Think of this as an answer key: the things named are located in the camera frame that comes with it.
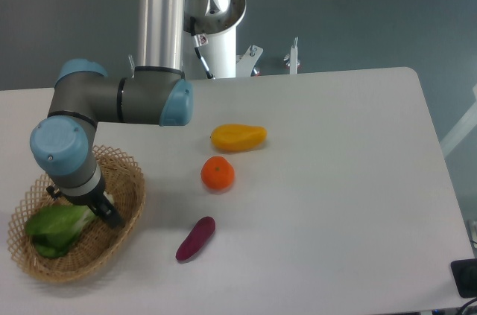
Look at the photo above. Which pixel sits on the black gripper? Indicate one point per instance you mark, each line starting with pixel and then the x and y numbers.
pixel 93 196

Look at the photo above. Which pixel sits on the green bok choy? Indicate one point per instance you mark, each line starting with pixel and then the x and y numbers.
pixel 55 229

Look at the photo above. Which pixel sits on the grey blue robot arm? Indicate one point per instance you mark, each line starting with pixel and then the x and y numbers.
pixel 84 96

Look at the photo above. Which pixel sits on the woven wicker basket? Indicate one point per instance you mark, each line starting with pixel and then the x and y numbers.
pixel 97 242

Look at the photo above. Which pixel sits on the purple sweet potato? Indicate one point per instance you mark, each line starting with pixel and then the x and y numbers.
pixel 200 234

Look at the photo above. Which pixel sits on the orange tangerine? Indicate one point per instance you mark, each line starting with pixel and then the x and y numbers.
pixel 217 173

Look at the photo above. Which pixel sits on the yellow papaya half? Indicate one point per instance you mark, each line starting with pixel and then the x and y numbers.
pixel 237 137

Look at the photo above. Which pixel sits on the white table leg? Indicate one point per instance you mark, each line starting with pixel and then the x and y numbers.
pixel 459 131

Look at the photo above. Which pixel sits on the black device at table edge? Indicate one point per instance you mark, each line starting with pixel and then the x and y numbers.
pixel 464 274

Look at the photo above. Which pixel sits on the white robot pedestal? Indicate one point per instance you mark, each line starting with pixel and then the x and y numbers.
pixel 210 27

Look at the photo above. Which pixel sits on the white pedestal foot frame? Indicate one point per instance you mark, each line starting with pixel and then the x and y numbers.
pixel 246 63

